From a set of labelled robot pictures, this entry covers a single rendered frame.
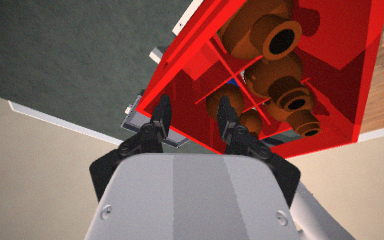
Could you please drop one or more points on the red divided crate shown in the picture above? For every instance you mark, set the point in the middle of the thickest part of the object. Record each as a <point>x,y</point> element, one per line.
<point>338,48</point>

